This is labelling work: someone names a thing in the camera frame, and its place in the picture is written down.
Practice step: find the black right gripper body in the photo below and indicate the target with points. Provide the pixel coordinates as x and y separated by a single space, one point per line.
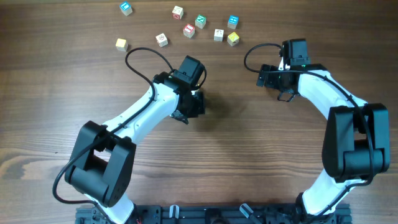
275 81

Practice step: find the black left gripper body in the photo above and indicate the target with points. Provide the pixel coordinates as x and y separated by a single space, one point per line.
195 106

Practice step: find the red shell block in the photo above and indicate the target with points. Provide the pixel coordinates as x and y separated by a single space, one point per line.
162 40

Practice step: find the red I block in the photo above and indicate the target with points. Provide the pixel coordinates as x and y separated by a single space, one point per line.
189 31

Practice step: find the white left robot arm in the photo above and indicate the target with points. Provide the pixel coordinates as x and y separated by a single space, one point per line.
102 159

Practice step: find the blue Z block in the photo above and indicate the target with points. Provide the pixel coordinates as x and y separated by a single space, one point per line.
218 35

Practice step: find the green N top block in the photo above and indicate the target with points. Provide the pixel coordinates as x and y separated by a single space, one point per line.
200 21

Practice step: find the yellow-top block right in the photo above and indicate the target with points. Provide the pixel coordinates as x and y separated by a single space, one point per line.
233 39

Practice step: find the red M block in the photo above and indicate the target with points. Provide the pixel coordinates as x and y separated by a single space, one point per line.
177 12

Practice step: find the blue-top block right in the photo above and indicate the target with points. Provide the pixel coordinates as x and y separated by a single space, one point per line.
233 21

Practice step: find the blue-top block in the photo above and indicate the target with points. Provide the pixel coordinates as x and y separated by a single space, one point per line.
126 8
233 21

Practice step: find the yellow-top block number 3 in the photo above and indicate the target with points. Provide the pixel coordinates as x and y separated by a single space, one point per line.
122 45

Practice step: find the blue-top block far left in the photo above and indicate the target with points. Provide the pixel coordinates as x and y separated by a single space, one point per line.
126 8

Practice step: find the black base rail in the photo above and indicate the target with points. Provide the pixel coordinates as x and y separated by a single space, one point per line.
271 213

